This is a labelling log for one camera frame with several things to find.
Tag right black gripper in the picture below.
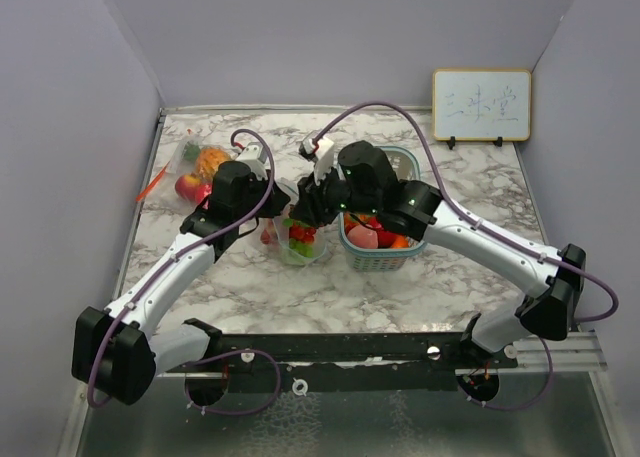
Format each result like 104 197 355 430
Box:
290 160 380 228

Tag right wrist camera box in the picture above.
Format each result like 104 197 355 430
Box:
299 137 335 185

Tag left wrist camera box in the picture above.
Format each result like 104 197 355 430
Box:
236 143 268 180

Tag red toy cherries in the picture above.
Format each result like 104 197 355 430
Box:
283 218 317 244

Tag orange toy pineapple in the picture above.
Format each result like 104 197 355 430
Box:
183 143 231 181

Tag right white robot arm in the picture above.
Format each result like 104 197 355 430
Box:
290 141 586 368

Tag red toy strawberries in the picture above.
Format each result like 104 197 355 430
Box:
260 204 293 250

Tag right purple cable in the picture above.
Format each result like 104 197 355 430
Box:
309 101 620 411

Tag green toy grapes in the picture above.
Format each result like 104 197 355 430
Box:
289 239 314 259

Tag small whiteboard with stand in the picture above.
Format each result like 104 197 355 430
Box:
432 68 532 146

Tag blue plastic strip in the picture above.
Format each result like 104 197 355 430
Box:
258 179 327 266

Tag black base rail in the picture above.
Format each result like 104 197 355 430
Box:
169 324 517 393

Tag pink toy peach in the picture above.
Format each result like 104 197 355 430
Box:
347 225 379 249

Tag clear zip top bag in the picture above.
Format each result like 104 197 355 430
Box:
136 129 231 205

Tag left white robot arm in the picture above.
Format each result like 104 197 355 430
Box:
72 161 289 408

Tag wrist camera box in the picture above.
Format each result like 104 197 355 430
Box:
299 137 335 185
236 143 268 180

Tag light blue plastic basket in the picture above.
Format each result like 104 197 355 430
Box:
337 145 429 273

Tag red toy apple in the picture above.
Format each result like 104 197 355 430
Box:
174 174 212 204

